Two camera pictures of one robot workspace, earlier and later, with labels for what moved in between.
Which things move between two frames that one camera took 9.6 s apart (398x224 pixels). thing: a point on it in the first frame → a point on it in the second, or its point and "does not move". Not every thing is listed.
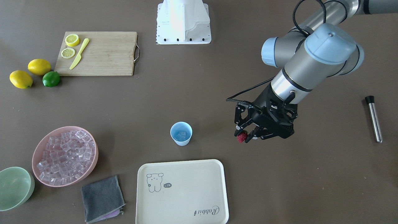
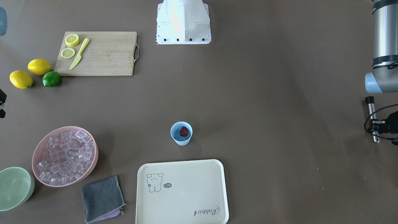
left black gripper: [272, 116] → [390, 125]
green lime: [51, 79] does not move
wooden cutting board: [107, 53] does not move
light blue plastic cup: [181, 132] does not move
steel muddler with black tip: [370, 100] does not move
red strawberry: [242, 137] → [183, 131]
